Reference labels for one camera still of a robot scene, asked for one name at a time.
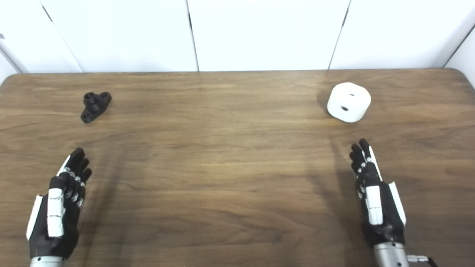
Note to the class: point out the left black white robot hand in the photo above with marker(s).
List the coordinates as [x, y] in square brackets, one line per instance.
[55, 211]

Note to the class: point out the round white plastic piece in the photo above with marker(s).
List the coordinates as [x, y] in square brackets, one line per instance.
[349, 102]

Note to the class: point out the black plastic holder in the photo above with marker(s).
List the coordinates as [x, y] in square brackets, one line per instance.
[94, 107]

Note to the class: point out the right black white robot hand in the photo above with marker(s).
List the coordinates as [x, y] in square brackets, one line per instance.
[374, 204]

